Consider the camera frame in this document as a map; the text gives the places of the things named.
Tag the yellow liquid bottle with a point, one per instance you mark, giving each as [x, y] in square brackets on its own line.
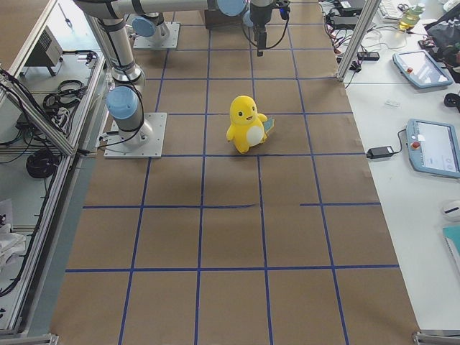
[411, 17]

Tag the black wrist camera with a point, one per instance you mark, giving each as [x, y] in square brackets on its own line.
[284, 7]

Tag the blue teach pendant near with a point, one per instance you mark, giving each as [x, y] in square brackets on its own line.
[433, 148]

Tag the blue teach pendant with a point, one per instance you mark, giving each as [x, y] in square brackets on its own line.
[433, 148]
[420, 69]

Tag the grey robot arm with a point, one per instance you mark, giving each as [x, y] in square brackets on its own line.
[115, 11]
[124, 101]

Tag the black power adapter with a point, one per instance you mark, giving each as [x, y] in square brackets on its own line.
[379, 152]

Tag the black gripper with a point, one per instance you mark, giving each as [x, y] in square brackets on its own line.
[258, 15]

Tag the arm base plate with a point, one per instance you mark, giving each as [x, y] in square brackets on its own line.
[155, 37]
[147, 142]

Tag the yellow plush dinosaur toy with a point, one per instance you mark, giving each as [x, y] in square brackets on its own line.
[248, 127]

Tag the blue teach pendant far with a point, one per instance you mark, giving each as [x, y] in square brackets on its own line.
[420, 69]

